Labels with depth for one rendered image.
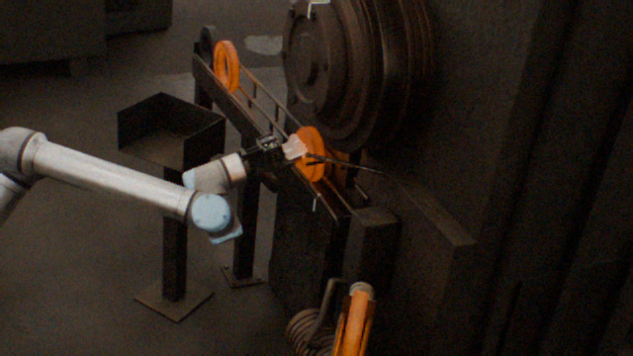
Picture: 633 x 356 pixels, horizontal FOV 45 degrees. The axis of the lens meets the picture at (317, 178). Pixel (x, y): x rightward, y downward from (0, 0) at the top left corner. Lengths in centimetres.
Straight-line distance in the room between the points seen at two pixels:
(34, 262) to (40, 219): 28
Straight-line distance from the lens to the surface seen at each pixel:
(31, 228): 317
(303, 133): 218
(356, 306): 162
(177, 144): 249
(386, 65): 168
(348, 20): 174
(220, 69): 288
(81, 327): 271
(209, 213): 191
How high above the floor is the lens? 183
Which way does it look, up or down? 31 degrees down
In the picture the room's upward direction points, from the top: 7 degrees clockwise
